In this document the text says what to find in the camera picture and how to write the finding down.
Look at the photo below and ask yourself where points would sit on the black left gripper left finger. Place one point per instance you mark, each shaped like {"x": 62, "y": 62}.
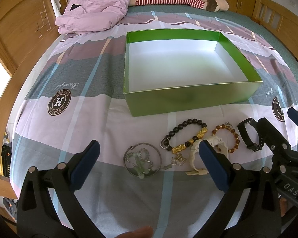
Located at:
{"x": 36, "y": 215}

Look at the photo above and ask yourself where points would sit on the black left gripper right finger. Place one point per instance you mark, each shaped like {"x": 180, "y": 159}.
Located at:
{"x": 261, "y": 216}

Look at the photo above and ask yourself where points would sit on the black wrist watch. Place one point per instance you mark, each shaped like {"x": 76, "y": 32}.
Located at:
{"x": 246, "y": 138}

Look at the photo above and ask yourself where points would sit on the white wrist watch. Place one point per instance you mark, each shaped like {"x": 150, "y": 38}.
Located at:
{"x": 206, "y": 149}

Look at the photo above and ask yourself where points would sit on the right hand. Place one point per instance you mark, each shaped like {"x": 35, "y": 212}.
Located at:
{"x": 284, "y": 205}

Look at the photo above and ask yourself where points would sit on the left hand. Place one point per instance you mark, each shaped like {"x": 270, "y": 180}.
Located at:
{"x": 144, "y": 232}

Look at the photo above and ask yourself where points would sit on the patterned bed sheet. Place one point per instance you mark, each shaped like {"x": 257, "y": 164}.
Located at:
{"x": 78, "y": 97}

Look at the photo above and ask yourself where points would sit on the green cardboard box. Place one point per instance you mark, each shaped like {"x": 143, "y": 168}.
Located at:
{"x": 171, "y": 70}

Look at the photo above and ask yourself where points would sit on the wooden headboard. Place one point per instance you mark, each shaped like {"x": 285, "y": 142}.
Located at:
{"x": 27, "y": 29}

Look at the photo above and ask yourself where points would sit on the pink padded jacket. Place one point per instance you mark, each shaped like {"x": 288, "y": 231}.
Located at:
{"x": 86, "y": 16}

